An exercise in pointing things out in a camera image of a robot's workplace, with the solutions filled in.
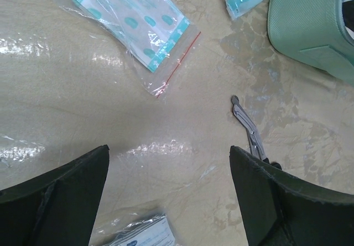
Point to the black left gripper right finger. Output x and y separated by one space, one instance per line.
278 208

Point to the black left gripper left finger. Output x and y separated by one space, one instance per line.
58 207

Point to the mint green medicine kit case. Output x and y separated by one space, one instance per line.
314 33

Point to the alcohol pad packet in bag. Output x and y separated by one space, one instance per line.
149 231

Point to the plaster strips in clear bag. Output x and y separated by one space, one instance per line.
156 35

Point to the bandage scissors with black handles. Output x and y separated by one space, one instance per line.
255 143

